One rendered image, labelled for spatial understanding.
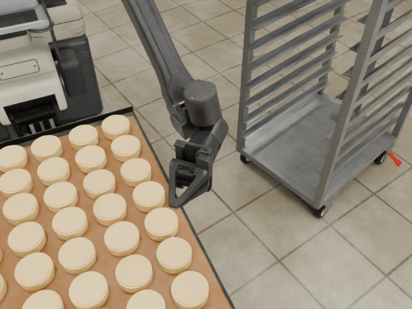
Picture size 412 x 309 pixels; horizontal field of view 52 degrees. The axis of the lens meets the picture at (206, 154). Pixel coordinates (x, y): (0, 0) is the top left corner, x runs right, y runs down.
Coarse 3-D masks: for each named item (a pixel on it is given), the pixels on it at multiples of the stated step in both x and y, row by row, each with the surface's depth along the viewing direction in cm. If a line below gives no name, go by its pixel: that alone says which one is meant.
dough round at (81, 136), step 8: (80, 128) 75; (88, 128) 75; (72, 136) 74; (80, 136) 74; (88, 136) 74; (96, 136) 74; (72, 144) 74; (80, 144) 73; (88, 144) 73; (96, 144) 75
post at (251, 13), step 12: (252, 0) 145; (252, 12) 149; (252, 36) 156; (252, 60) 164; (240, 84) 173; (240, 96) 177; (240, 108) 181; (240, 120) 185; (240, 132) 190; (240, 144) 195
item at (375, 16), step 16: (384, 0) 111; (368, 16) 116; (368, 32) 118; (368, 48) 121; (352, 80) 130; (352, 96) 134; (352, 112) 140; (336, 128) 145; (336, 144) 149; (336, 160) 156; (320, 192) 168
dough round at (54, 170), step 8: (48, 160) 70; (56, 160) 70; (64, 160) 70; (40, 168) 69; (48, 168) 69; (56, 168) 69; (64, 168) 69; (40, 176) 68; (48, 176) 68; (56, 176) 68; (64, 176) 69; (48, 184) 68
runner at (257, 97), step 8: (320, 56) 201; (328, 56) 204; (304, 64) 195; (312, 64) 199; (296, 72) 194; (304, 72) 195; (280, 80) 187; (288, 80) 190; (264, 88) 182; (272, 88) 186; (280, 88) 186; (256, 96) 181; (264, 96) 182; (248, 104) 178
